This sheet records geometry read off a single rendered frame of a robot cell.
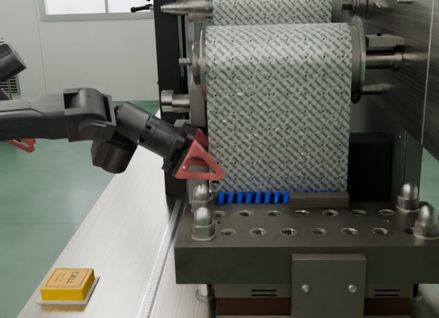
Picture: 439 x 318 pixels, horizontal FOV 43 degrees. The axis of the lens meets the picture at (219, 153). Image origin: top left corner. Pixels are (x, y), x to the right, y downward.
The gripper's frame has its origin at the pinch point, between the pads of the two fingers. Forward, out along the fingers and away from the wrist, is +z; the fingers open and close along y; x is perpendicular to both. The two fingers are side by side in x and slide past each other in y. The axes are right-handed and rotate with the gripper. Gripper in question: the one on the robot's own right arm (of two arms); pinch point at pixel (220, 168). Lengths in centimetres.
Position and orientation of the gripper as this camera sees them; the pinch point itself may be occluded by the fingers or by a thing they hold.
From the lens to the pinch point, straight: 94.8
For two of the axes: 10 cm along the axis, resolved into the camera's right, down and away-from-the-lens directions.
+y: -0.5, 3.0, -9.5
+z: 8.8, 4.6, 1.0
